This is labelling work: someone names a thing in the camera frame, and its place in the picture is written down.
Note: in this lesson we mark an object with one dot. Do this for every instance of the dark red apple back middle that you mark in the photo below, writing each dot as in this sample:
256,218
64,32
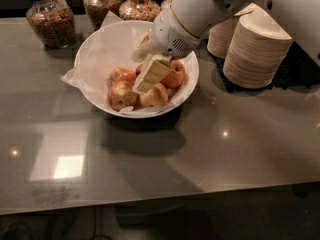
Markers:
138,69

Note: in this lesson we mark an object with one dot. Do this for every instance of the red apple back right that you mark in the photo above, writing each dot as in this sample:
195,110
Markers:
176,75

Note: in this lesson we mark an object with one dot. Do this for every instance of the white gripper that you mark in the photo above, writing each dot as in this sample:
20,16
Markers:
170,34

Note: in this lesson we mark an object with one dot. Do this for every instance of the paper bowl stack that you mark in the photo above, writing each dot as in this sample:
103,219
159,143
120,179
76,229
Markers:
257,48
220,35

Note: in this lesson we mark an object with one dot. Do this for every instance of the yellow red apple front left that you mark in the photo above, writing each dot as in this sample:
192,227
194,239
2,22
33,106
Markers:
120,95

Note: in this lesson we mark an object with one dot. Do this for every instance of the paper bowl stack front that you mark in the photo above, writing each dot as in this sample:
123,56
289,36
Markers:
257,48

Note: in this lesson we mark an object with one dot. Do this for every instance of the white bowl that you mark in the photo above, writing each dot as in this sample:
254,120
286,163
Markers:
100,50

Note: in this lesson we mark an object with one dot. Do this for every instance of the glass cereal jar far left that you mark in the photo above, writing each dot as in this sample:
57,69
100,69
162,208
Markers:
53,22

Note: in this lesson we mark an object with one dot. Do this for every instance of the paper bowl stack rear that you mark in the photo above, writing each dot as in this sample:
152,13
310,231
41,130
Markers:
220,35

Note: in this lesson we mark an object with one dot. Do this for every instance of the white paper liner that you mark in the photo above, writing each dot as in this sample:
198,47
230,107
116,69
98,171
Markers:
106,47

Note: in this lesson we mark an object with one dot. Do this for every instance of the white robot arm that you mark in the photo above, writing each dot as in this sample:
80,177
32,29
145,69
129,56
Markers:
299,18

